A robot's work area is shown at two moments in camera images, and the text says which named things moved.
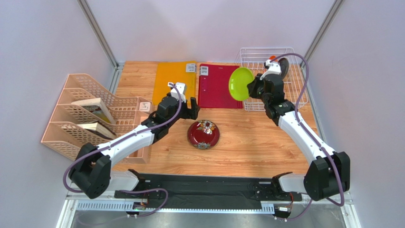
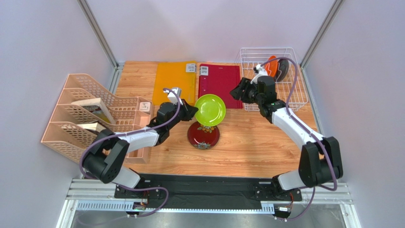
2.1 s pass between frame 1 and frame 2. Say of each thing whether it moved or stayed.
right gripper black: moved
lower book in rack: stayed
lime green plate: moved
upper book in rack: stayed
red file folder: stayed
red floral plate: stayed
